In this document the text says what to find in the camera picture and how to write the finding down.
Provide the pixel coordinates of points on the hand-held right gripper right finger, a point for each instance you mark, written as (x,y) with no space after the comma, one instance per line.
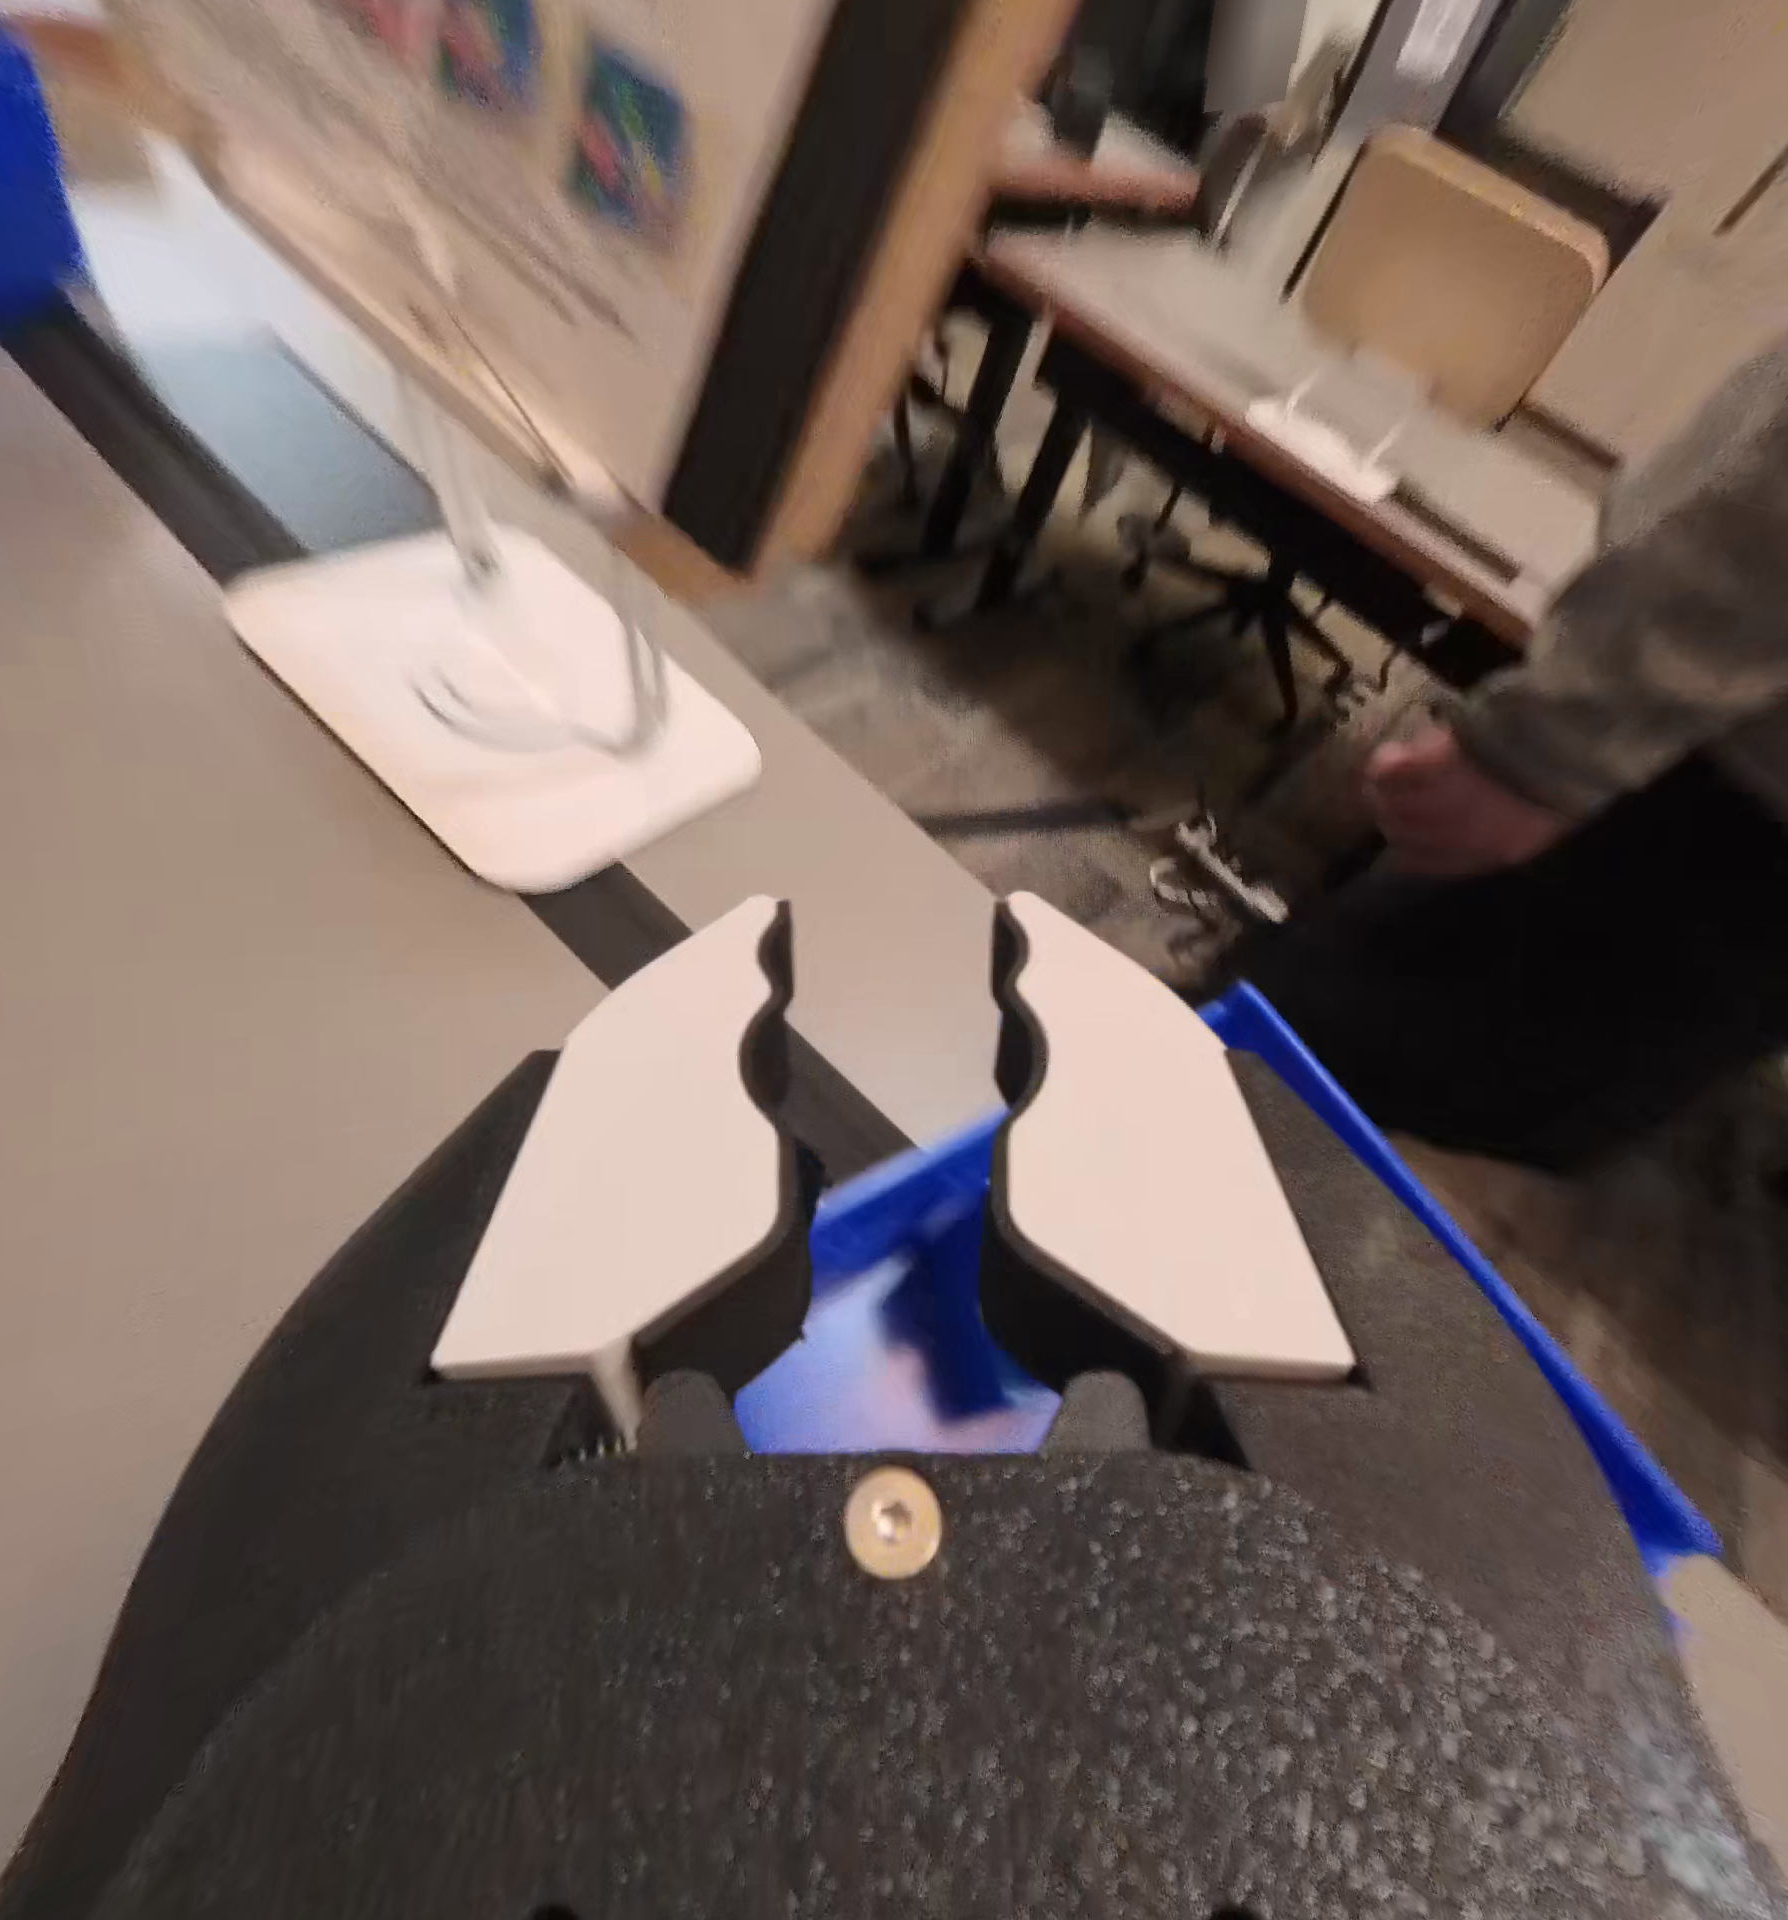
(1165,1185)

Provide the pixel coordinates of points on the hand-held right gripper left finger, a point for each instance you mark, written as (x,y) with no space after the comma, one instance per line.
(625,1185)

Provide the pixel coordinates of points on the power strip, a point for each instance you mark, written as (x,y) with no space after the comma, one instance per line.
(1211,885)

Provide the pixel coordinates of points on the white document stand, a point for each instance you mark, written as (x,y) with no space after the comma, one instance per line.
(1329,444)
(566,810)

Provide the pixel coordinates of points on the wooden edged desk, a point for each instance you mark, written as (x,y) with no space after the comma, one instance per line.
(1133,323)

